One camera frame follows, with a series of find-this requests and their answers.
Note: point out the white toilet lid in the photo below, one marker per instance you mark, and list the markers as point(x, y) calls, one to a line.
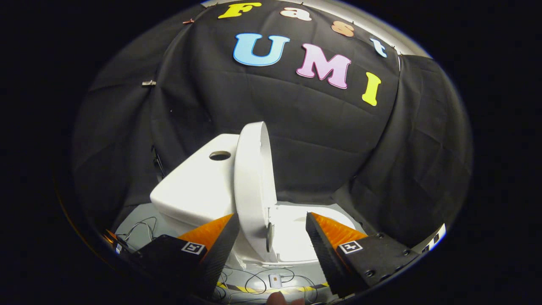
point(252, 190)

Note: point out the white toilet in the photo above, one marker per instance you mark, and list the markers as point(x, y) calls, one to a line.
point(194, 186)

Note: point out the black backdrop cloth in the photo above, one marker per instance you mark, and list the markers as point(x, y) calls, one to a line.
point(317, 127)

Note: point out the yellow black striped tape strip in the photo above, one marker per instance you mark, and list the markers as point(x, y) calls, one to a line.
point(250, 289)

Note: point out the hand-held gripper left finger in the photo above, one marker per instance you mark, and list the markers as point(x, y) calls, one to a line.
point(220, 254)

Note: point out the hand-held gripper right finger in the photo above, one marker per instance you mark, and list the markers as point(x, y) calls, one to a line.
point(324, 254)

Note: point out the small silver clip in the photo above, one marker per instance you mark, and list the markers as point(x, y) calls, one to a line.
point(148, 83)

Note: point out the small grey floor device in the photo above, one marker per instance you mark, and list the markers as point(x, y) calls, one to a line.
point(275, 281)

